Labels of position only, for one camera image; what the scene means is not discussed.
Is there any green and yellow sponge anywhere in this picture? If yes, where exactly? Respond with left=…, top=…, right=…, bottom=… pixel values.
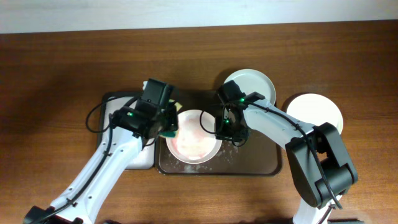
left=160, top=100, right=182, bottom=138

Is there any pink stained plate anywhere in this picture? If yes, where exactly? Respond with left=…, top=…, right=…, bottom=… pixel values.
left=166, top=110, right=222, bottom=164

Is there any light green stained plate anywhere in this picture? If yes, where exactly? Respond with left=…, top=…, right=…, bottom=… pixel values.
left=224, top=68, right=276, bottom=105

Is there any white stained plate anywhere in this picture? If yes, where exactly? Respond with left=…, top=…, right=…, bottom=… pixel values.
left=286, top=93, right=344, bottom=134

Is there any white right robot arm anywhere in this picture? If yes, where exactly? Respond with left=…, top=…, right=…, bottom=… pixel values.
left=214, top=80, right=358, bottom=223

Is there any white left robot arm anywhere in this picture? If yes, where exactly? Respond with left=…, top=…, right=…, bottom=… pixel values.
left=23, top=79, right=178, bottom=224

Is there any black tray with white liner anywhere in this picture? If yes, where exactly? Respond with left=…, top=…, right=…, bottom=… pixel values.
left=99, top=91, right=155, bottom=170

